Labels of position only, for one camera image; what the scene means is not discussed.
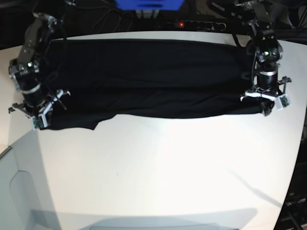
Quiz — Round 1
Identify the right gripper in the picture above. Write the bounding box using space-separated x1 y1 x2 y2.
8 89 71 119

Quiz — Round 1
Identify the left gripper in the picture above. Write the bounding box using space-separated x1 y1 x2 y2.
240 71 292 116

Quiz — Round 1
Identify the black T-shirt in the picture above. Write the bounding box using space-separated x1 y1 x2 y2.
46 40 262 130

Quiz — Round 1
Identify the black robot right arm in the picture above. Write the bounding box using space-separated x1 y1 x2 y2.
8 13 71 127

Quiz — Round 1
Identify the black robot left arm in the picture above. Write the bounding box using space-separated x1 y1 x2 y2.
234 0 292 116

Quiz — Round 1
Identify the black power strip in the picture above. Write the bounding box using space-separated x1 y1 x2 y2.
166 21 226 32

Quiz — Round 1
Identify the black equipment case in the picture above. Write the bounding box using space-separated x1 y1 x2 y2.
274 161 307 230

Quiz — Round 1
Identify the blue plastic box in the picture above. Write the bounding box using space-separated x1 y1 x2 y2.
115 0 184 11

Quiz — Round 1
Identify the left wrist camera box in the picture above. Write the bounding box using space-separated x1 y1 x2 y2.
275 93 291 111

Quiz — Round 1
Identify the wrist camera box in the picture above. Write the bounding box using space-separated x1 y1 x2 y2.
275 93 291 111
30 114 49 130

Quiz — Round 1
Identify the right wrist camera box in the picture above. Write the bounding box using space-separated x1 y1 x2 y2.
30 114 49 130

